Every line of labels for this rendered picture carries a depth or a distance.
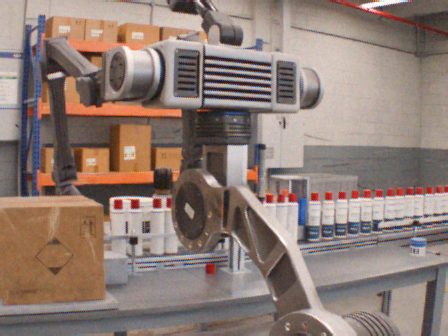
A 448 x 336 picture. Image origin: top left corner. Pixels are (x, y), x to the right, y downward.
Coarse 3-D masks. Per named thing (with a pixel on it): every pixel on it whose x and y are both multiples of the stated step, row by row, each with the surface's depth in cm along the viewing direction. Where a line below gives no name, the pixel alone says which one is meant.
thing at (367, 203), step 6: (366, 192) 244; (366, 198) 244; (366, 204) 243; (372, 204) 244; (366, 210) 243; (366, 216) 243; (360, 222) 246; (366, 222) 243; (360, 228) 246; (366, 228) 244; (360, 234) 245; (366, 234) 244
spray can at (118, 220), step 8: (120, 200) 195; (120, 208) 195; (112, 216) 194; (120, 216) 194; (112, 224) 195; (120, 224) 194; (112, 232) 195; (120, 232) 194; (112, 240) 195; (120, 240) 194; (112, 248) 195; (120, 248) 194
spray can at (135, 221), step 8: (136, 200) 196; (136, 208) 197; (128, 216) 197; (136, 216) 196; (128, 224) 197; (136, 224) 196; (128, 232) 197; (136, 232) 196; (136, 248) 196; (136, 256) 196
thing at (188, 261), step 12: (348, 240) 235; (360, 240) 238; (372, 240) 242; (144, 252) 206; (312, 252) 227; (324, 252) 230; (336, 252) 233; (144, 264) 195; (168, 264) 199; (180, 264) 202; (192, 264) 204; (204, 264) 205; (216, 264) 207
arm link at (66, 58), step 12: (60, 36) 165; (48, 48) 162; (60, 48) 157; (72, 48) 158; (48, 60) 167; (60, 60) 157; (72, 60) 150; (84, 60) 150; (48, 72) 168; (72, 72) 151; (84, 72) 143; (84, 84) 137; (84, 96) 139
